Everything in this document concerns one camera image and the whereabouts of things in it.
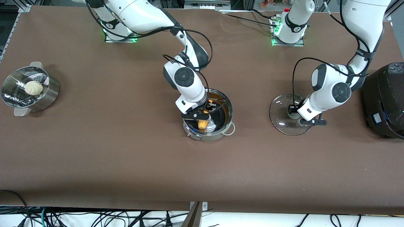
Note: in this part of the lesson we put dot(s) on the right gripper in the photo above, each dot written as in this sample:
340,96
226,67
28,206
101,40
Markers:
210,105

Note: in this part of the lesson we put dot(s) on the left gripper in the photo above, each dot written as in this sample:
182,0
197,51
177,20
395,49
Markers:
292,109

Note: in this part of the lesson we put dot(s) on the yellow corn cob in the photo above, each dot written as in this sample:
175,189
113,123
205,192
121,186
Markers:
203,125

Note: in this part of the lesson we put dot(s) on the round glass pot lid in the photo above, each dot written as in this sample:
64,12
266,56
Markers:
281,123

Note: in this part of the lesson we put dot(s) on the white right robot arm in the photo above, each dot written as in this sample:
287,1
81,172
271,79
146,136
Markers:
142,12

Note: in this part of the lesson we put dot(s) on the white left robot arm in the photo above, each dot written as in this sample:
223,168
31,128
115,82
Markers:
331,85

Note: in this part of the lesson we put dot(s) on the stainless steel steamer pot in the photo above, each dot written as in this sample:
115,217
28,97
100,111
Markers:
50,93

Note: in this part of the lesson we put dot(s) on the black rice cooker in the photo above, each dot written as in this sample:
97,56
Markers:
385,101

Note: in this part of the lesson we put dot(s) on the silver connector box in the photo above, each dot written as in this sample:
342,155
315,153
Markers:
275,22

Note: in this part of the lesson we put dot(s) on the white steamed bun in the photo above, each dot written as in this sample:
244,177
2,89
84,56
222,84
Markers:
33,88

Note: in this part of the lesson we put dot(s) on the perforated steel steamer insert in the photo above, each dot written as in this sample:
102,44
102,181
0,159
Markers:
12,91

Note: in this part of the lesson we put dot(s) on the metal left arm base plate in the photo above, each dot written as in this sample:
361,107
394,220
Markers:
287,43

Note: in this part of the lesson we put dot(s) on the metal table edge bracket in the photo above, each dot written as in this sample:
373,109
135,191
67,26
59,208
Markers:
204,206

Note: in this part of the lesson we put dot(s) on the brown wedge post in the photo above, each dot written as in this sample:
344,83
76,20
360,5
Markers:
192,219

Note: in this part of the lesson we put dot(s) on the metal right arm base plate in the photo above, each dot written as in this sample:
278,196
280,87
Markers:
121,39

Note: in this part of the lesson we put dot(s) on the aluminium frame rail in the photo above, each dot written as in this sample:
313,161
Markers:
393,11
25,8

